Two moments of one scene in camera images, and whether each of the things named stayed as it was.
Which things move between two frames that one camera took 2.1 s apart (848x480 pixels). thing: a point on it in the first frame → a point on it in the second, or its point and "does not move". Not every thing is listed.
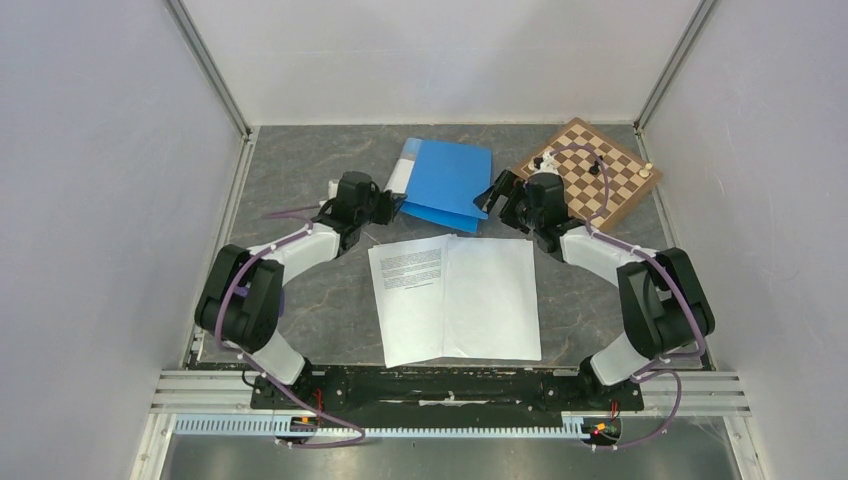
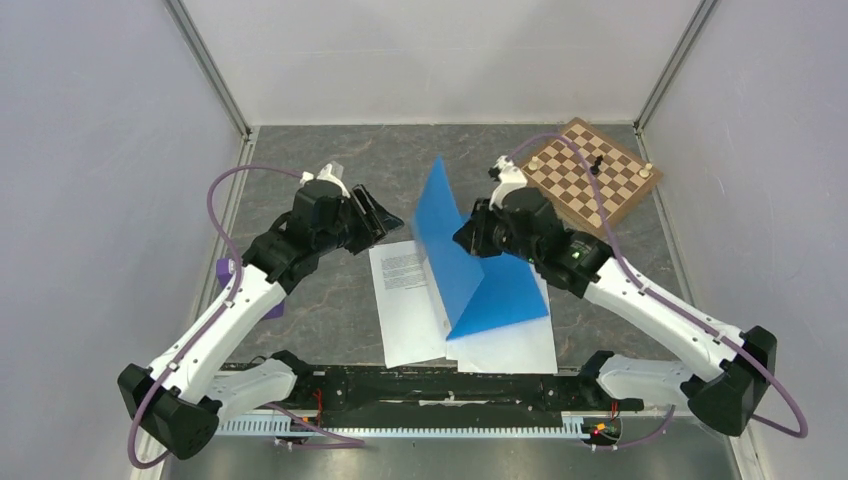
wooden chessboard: (601, 180) does not move
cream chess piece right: (644, 173) does not move
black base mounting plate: (426, 394) does not move
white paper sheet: (490, 303) → (523, 347)
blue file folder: (441, 180) → (476, 293)
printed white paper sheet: (409, 281) does not move
